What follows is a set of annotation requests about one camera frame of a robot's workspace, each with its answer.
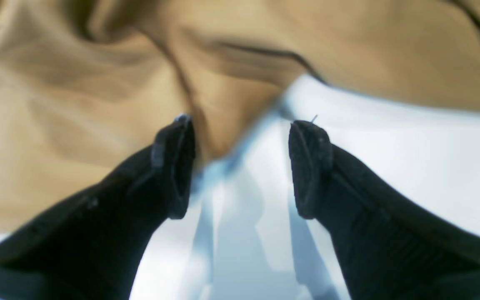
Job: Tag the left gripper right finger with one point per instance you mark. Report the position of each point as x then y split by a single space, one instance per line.
388 247

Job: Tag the brown t-shirt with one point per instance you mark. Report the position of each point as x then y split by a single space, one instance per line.
86 83

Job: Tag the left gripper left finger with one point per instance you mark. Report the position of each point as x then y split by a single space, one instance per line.
89 245

